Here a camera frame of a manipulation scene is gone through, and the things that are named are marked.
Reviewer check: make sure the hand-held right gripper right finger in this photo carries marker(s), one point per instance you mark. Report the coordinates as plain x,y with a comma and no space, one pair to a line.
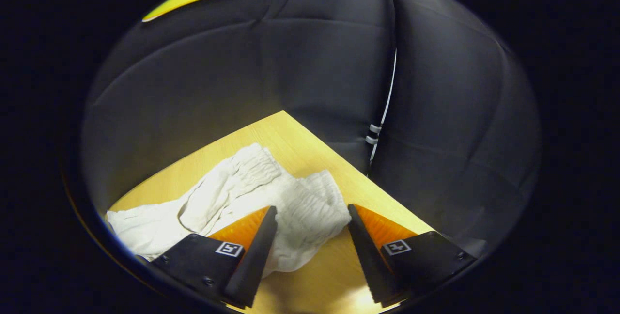
368,260

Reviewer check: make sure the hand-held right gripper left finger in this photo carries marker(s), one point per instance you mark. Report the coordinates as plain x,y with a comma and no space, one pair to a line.
254,260

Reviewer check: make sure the small white clip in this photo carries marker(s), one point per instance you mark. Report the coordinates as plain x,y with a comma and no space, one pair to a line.
375,128

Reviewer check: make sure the white jeans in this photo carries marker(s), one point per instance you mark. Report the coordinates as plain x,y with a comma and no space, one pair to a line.
232,183

